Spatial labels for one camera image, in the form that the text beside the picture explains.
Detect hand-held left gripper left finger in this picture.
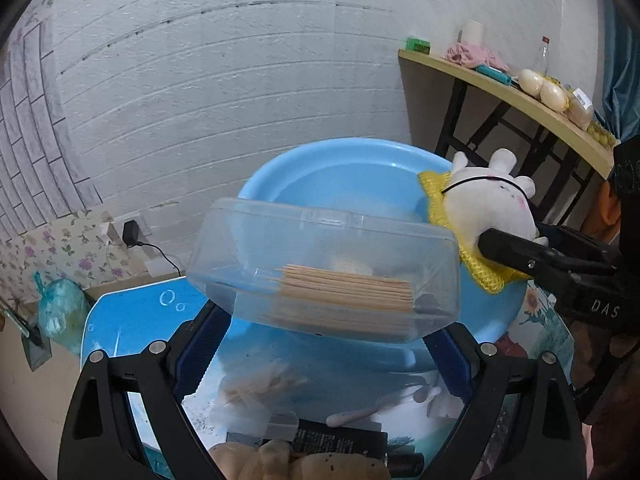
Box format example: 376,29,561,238
57,301,230,480

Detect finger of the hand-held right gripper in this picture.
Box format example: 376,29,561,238
477,228,616,281
537,225,621,261

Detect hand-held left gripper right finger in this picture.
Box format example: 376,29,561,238
422,324,586,480

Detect white rabbit plush toy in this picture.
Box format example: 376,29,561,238
442,149,538,248

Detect clear plastic bag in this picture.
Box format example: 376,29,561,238
210,360,308,428

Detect yellow mesh star cushion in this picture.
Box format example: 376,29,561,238
417,170,533,293

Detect white plastic hook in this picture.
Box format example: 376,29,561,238
325,385,443,428

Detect black rectangular box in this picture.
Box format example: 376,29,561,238
292,416,426,480

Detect brown bear plush toy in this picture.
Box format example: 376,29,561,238
207,440,391,480

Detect translucent toothpick box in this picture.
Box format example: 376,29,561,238
186,197,461,345

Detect blue plastic basin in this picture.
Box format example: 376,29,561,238
237,139,526,373

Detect person's orange clothing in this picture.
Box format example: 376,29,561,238
567,175,626,461

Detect blue printed table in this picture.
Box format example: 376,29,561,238
80,280,576,480

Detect yellow mesh bag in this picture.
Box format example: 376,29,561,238
592,120,618,148

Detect wooden side table black legs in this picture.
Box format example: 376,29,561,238
398,48,616,231

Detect beige food packet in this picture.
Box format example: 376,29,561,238
567,89,596,128

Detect green plastic bag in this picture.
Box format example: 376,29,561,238
34,272,93,356

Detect pale bread bun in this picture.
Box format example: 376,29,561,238
517,69,545,98
540,82,570,111

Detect blue curtain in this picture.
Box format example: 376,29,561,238
597,0,640,141

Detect teal lighter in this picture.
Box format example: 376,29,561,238
475,64,513,85

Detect clear glass bottle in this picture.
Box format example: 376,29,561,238
532,36,551,78

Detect pink cloth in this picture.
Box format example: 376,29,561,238
446,42,511,72

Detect white paper roll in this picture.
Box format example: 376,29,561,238
460,20,485,46

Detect black wall charger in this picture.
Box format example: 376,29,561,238
122,220,183,278

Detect long-handled dustpan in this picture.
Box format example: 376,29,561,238
0,296,53,372

